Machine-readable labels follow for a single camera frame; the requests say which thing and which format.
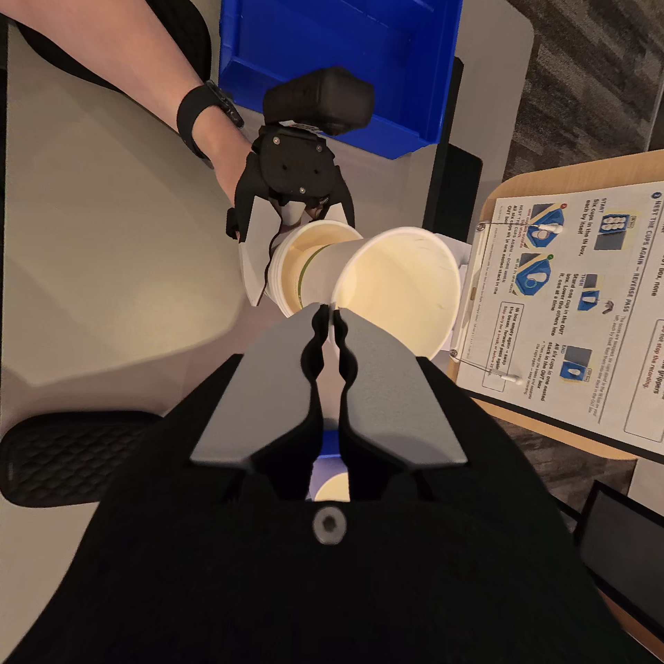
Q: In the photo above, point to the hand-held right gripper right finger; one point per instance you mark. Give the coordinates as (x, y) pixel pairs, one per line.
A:
(399, 405)

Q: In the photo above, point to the person's left forearm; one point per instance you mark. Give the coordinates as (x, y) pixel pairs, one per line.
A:
(125, 52)

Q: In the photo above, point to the black wristband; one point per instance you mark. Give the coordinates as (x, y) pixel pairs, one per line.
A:
(202, 114)

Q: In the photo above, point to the black textured pad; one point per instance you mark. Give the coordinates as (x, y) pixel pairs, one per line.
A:
(73, 462)

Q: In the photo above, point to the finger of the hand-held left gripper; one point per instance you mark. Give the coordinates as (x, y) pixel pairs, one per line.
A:
(257, 259)

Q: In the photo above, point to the person's left hand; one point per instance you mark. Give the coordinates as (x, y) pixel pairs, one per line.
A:
(239, 161)

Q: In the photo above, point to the wooden instruction board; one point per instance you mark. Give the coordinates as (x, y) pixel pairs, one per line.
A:
(581, 311)

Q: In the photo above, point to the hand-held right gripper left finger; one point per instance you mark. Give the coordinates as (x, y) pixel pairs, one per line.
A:
(259, 405)

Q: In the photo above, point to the blue plastic bin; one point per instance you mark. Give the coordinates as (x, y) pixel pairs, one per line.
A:
(342, 62)
(330, 446)

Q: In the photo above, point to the stack of nested white cups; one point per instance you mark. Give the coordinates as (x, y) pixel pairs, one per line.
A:
(294, 254)

